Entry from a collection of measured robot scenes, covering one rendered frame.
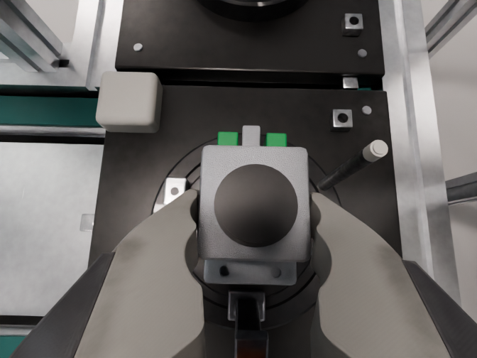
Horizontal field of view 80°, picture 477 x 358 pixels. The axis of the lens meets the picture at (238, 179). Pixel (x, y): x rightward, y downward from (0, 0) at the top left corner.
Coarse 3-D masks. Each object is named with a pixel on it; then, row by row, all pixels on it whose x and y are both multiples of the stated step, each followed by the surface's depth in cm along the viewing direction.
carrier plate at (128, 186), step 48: (192, 96) 25; (240, 96) 25; (288, 96) 25; (336, 96) 25; (384, 96) 25; (144, 144) 24; (192, 144) 24; (336, 144) 24; (144, 192) 23; (384, 192) 23; (96, 240) 22; (288, 336) 21
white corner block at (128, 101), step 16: (112, 80) 23; (128, 80) 23; (144, 80) 23; (112, 96) 22; (128, 96) 22; (144, 96) 22; (160, 96) 24; (112, 112) 22; (128, 112) 22; (144, 112) 22; (160, 112) 24; (112, 128) 23; (128, 128) 23; (144, 128) 23
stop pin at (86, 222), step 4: (84, 216) 23; (88, 216) 23; (92, 216) 23; (84, 220) 23; (88, 220) 23; (92, 220) 23; (80, 224) 23; (84, 224) 23; (88, 224) 23; (92, 224) 23; (80, 228) 23; (84, 228) 23; (88, 228) 23; (92, 228) 23
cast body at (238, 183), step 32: (256, 128) 16; (224, 160) 11; (256, 160) 11; (288, 160) 11; (224, 192) 10; (256, 192) 10; (288, 192) 10; (224, 224) 10; (256, 224) 10; (288, 224) 10; (224, 256) 11; (256, 256) 11; (288, 256) 11
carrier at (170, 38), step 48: (144, 0) 27; (192, 0) 27; (240, 0) 24; (288, 0) 25; (336, 0) 27; (144, 48) 26; (192, 48) 26; (240, 48) 26; (288, 48) 26; (336, 48) 26
